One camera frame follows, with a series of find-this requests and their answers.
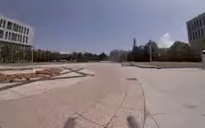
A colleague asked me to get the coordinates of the pale stone paved plaza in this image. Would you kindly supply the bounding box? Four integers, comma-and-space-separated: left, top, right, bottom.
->
0, 61, 205, 128

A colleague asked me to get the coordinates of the distant tower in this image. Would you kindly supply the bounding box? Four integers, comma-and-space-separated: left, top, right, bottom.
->
132, 37, 137, 54

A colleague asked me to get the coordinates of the white building with window rows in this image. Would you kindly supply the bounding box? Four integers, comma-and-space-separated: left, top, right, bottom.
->
0, 11, 35, 64

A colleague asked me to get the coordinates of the grey building with window rows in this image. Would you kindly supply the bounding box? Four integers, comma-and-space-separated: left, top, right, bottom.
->
185, 8, 205, 54

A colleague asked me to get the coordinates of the brown rubble bed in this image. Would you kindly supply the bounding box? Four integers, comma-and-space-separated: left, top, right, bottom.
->
0, 66, 95, 95

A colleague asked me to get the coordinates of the dark drain cover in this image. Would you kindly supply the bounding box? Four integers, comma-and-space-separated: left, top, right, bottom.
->
125, 77, 138, 82

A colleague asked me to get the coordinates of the robot's own part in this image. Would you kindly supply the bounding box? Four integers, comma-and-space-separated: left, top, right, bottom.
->
125, 115, 142, 128
63, 116, 78, 128

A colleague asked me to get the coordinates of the row of trees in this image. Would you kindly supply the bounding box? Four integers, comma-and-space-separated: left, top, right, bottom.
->
0, 39, 205, 64

